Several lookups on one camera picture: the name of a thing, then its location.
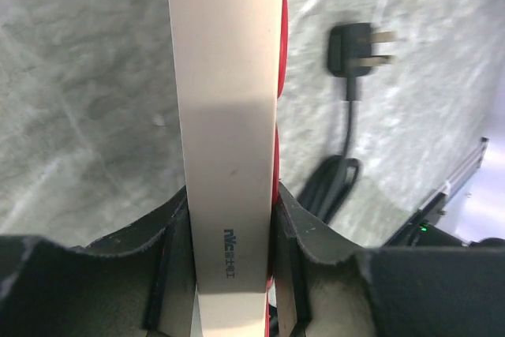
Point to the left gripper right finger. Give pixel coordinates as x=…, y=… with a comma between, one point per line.
x=326, y=285

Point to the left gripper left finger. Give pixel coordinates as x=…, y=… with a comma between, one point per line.
x=137, y=281

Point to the beige red power strip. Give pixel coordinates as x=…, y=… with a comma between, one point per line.
x=230, y=62

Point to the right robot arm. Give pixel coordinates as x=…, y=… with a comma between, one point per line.
x=417, y=231

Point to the aluminium rail frame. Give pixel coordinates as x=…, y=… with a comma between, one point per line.
x=460, y=175

